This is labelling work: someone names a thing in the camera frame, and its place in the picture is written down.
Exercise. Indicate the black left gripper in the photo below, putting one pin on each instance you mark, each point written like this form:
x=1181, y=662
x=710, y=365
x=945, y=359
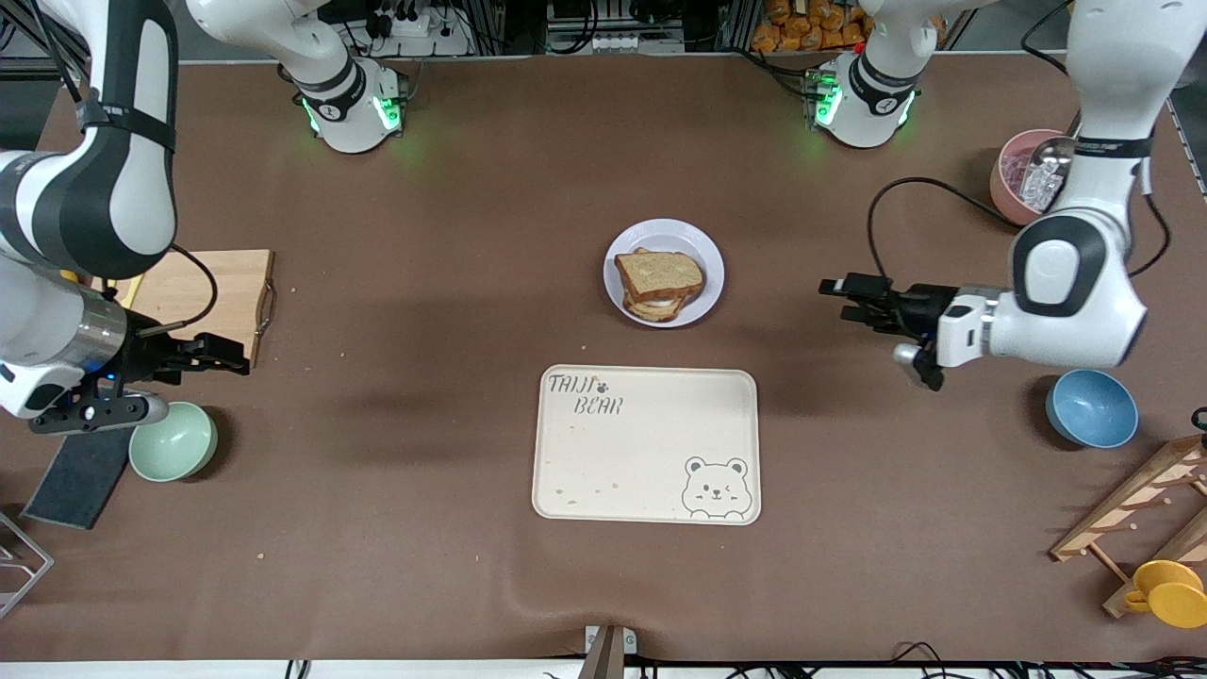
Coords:
x=913, y=307

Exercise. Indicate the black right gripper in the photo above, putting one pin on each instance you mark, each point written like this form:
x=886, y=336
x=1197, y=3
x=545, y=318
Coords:
x=144, y=355

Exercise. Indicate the lavender round plate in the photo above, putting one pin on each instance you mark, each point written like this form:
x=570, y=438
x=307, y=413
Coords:
x=707, y=255

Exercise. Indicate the plain brown bread slice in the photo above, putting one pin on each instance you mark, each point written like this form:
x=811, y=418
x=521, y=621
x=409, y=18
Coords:
x=660, y=273

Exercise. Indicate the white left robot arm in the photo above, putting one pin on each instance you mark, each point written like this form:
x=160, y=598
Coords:
x=1075, y=311

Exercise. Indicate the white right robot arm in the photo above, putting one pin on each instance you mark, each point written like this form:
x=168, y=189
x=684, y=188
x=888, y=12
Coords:
x=113, y=189

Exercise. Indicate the wooden cutting board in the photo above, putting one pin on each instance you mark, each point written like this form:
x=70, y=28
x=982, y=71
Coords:
x=231, y=292

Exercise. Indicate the mint green bowl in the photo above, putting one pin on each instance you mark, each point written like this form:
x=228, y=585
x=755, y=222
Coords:
x=174, y=448

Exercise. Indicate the dark grey cloth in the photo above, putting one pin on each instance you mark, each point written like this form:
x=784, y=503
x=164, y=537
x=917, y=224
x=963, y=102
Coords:
x=80, y=481

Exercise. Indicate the pink bowl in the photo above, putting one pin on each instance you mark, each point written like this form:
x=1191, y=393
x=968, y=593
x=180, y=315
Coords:
x=1001, y=189

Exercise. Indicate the fried egg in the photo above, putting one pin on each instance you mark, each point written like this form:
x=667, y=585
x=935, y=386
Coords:
x=655, y=301

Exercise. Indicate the bread slice under egg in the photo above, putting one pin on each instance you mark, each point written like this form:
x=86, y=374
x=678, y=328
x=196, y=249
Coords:
x=655, y=311

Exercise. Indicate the clear ice cubes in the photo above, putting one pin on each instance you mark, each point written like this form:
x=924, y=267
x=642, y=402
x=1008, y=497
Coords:
x=1037, y=189

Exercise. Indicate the metal scoop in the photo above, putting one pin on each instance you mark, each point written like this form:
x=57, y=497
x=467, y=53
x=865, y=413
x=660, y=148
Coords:
x=1054, y=151

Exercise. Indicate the blue bowl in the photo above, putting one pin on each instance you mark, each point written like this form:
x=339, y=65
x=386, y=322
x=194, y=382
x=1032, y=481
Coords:
x=1092, y=408

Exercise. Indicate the cream bear print tray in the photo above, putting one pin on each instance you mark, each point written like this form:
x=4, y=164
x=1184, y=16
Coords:
x=641, y=453

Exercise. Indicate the orange snack pile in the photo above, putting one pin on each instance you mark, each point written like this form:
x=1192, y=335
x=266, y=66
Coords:
x=801, y=28

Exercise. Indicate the wooden drying rack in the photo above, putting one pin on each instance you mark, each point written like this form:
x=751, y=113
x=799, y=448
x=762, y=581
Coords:
x=1132, y=500

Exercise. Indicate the white power strip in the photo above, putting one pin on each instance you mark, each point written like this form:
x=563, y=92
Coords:
x=420, y=33

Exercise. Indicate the yellow cup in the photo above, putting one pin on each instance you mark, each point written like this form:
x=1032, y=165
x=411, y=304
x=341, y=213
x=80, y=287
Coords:
x=1174, y=594

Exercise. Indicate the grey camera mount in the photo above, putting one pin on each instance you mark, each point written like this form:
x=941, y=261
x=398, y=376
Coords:
x=608, y=651

